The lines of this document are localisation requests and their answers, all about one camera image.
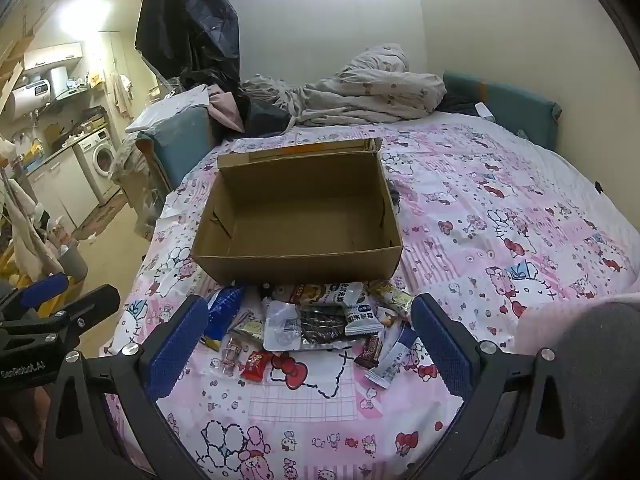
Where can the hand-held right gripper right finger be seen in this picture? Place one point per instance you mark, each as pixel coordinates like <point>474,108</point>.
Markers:
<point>445,347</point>

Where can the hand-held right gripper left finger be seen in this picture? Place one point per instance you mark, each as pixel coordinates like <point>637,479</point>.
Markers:
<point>175,347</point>

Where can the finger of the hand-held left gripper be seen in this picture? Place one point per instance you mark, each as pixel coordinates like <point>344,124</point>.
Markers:
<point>42,290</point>
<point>92,304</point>

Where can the blue snack packet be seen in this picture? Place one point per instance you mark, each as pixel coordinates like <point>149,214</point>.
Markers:
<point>224,310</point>

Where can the gold snack packet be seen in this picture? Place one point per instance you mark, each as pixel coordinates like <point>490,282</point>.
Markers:
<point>248,329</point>

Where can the red candy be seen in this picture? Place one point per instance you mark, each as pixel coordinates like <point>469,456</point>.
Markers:
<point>256,364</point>

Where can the brown cardboard box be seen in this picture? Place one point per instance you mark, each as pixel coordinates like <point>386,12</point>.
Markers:
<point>300,220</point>

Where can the grey trash bin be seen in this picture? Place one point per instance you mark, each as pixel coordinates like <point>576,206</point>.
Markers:
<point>74,265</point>

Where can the white hanging cloth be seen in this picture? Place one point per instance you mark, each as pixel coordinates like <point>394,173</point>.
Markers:
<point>32,240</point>

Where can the white blue stick packet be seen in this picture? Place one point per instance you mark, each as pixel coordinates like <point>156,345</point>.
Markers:
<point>392,360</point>

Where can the yellow snack packet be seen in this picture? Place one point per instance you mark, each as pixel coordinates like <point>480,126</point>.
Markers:
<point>395,300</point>

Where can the brown chocolate bar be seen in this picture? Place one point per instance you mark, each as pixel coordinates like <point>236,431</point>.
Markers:
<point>370,352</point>

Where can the white rice snack packet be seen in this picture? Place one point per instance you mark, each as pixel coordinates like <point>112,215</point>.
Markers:
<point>345,291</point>
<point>362,317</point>

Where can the white kitchen counter cabinet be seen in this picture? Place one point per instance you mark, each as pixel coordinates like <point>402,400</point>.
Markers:
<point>62,190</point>

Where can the pink printed bedsheet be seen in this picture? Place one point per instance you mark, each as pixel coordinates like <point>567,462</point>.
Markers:
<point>475,220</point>

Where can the white washing machine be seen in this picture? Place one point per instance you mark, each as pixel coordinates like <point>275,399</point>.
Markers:
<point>100,160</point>

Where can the teal footboard cushion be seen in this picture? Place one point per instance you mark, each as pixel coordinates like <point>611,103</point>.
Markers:
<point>185,140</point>

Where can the white water heater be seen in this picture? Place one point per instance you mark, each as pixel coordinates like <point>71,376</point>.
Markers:
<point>32,100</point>

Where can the hanging towel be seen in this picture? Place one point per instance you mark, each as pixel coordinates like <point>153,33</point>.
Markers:
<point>122,95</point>

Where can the white flat package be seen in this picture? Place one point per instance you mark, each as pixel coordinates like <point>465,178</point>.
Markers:
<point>170,107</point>

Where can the pink cloth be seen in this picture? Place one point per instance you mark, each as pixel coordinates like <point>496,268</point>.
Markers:
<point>225,105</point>

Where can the dark clothing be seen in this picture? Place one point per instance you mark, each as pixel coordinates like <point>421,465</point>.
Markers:
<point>457,104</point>

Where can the teal headboard cushion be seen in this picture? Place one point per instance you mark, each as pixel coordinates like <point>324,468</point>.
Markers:
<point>515,105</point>

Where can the crumpled printed quilt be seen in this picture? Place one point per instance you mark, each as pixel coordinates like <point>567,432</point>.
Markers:
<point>360,90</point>

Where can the black hanging garment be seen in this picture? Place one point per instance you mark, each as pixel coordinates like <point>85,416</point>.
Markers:
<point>190,20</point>

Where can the white wall cabinet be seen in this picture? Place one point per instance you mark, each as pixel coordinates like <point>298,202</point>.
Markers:
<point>52,56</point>

